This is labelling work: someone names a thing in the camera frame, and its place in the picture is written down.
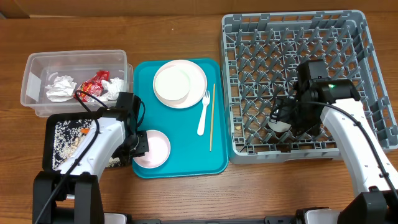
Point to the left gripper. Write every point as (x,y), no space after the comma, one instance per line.
(129,154)

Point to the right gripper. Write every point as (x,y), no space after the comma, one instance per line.
(285,112)

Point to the white cup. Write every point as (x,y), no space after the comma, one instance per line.
(278,126)

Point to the white tissue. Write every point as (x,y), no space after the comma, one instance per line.
(112,89)

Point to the red snack wrapper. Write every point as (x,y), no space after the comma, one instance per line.
(93,86)

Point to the pink bowl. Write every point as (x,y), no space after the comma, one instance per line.
(159,150)

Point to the orange carrot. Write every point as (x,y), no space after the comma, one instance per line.
(84,130)

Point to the peanut shells and rice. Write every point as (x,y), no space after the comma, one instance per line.
(67,137)

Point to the white napkin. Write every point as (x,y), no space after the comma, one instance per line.
(61,90)

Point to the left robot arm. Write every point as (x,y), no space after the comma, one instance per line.
(72,193)

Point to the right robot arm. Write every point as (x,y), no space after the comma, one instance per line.
(336,104)

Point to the grey dishwasher rack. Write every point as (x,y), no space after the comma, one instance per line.
(260,54)

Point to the small white bowl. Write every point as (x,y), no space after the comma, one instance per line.
(172,84)

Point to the clear plastic bin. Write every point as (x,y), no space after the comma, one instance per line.
(43,68)

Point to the black tray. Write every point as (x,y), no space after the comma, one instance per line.
(49,140)

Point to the white round plate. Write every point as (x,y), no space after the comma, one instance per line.
(198,83)

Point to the teal serving tray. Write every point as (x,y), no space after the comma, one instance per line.
(190,153)

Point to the white plastic fork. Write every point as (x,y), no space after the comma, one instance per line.
(205,102)

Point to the wooden chopstick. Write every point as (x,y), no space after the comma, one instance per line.
(212,116)

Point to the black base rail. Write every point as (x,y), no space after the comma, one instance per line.
(217,221)

